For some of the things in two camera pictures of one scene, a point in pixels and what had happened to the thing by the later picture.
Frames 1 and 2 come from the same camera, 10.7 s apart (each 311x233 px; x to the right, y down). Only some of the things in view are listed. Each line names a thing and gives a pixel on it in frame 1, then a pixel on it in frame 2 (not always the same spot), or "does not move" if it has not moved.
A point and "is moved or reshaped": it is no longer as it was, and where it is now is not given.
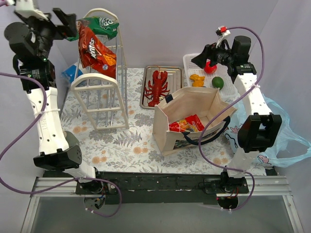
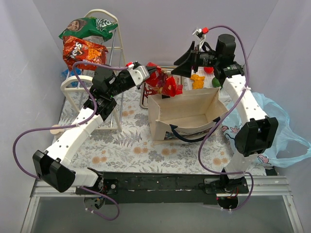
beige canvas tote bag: (178, 120) is moved or reshaped
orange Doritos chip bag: (94, 53) is moved or reshaped
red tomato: (210, 69) does not move
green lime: (217, 82) does not move
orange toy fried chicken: (198, 81) does not move
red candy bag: (192, 124) to (163, 82)
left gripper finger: (68, 28) to (151, 69)
